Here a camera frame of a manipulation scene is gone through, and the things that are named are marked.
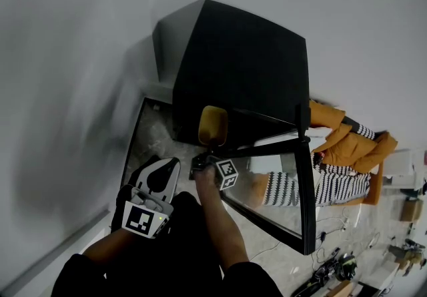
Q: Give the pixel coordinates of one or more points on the person's black shirt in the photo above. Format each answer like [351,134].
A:
[83,282]

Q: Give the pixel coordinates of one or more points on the person's right hand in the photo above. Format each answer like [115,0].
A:
[207,179]

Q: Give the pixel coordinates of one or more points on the black device on floor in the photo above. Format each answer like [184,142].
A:
[317,280]

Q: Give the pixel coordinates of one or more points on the white cabinet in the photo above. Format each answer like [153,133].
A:
[402,165]

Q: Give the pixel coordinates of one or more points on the black mini fridge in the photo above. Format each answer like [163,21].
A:
[240,62]

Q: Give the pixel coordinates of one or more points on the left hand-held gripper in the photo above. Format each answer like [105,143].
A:
[141,219]

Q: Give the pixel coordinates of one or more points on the black green helmet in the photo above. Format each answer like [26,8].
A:
[347,267]

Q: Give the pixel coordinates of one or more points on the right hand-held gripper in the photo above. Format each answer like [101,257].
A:
[227,173]

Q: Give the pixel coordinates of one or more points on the white low table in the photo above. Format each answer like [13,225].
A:
[380,280]

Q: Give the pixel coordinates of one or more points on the person's left forearm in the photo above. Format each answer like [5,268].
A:
[103,249]

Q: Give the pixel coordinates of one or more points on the orange sofa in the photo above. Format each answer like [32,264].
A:
[353,149]

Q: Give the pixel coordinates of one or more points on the glass mini fridge door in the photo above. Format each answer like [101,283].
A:
[305,189]

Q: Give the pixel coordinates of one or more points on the black power adapter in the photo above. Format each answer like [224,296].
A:
[322,236]

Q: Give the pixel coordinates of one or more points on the black white striped blanket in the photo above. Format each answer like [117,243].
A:
[337,185]

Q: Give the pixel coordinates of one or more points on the black white striped cushion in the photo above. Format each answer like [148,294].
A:
[365,131]

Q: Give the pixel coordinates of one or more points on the person's right forearm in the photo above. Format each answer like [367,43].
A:
[223,222]

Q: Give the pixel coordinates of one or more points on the brown cardboard box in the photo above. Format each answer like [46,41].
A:
[411,210]

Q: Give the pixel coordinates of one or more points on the person's black trouser leg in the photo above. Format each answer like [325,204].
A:
[190,239]

